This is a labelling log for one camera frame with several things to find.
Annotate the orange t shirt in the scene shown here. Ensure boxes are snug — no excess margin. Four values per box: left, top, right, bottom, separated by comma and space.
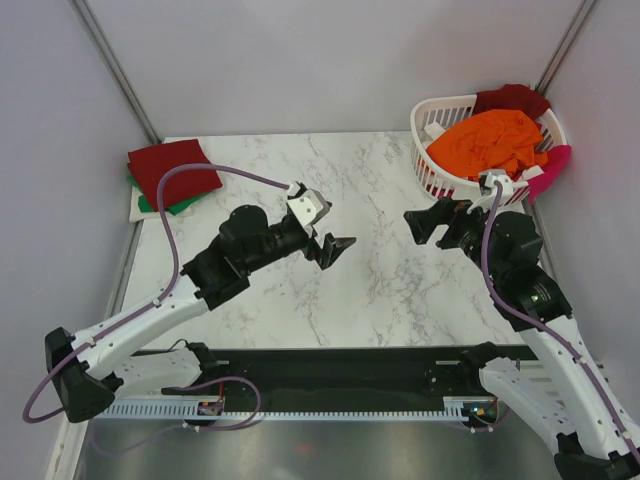
426, 109, 549, 180

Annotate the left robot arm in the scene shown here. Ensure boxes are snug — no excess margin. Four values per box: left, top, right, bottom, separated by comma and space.
45, 198, 356, 423

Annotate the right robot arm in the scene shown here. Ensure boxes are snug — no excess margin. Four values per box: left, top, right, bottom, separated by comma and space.
404, 198, 639, 479

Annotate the white red printed shirt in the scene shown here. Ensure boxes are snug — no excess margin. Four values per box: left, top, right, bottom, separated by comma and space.
422, 122, 446, 149

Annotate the white laundry basket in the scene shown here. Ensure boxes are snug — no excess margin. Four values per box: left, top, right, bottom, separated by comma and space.
410, 94, 568, 207

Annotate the pink crumpled shirt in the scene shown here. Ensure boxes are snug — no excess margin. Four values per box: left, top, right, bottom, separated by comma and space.
527, 145, 572, 205

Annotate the dark red crumpled shirt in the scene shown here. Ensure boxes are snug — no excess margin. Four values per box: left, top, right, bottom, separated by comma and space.
473, 84, 551, 120

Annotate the folded green shirt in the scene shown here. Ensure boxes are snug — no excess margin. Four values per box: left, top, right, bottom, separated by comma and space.
127, 175, 204, 216

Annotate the folded cream shirt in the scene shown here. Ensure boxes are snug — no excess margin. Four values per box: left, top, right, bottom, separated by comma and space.
129, 186, 195, 224

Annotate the folded dark red shirt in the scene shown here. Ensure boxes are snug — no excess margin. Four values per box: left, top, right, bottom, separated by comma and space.
126, 138, 224, 212

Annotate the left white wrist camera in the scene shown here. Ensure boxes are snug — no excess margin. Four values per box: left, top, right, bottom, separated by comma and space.
286, 182, 332, 229

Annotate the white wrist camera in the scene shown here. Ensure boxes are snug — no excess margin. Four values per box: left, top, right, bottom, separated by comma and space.
469, 169, 529, 211
286, 182, 332, 229

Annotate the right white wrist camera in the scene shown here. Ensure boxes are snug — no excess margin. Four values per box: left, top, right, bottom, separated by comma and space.
469, 169, 529, 211

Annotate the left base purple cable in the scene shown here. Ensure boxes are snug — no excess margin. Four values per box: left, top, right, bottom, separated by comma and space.
89, 375, 263, 457

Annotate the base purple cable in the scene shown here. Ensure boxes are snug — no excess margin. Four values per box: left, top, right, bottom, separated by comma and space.
449, 399, 516, 435
89, 375, 263, 457

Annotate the white slotted cable duct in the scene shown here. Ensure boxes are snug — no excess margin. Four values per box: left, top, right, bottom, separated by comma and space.
97, 396, 494, 422

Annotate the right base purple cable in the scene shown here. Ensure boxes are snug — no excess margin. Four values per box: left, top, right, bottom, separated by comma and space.
449, 399, 516, 435

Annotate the right aluminium corner post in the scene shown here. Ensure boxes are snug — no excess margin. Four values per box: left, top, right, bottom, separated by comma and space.
535, 0, 601, 95

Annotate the aluminium corner post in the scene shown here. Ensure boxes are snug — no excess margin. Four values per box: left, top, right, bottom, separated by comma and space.
68, 0, 162, 144
535, 0, 601, 95

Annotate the left aluminium corner post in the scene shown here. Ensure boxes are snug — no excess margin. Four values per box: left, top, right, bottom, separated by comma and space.
68, 0, 162, 144

